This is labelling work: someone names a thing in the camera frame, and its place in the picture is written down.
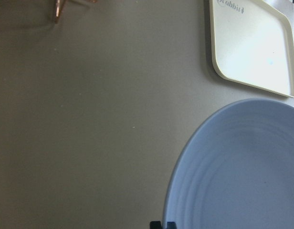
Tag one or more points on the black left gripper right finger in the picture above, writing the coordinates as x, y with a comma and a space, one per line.
171, 225

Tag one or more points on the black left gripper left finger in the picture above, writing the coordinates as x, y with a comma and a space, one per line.
155, 225

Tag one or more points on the blue ceramic plate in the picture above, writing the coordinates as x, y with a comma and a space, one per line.
236, 171

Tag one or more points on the cream plastic tray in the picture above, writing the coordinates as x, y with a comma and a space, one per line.
252, 44

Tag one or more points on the copper wire bottle rack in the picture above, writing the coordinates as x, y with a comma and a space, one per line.
59, 6

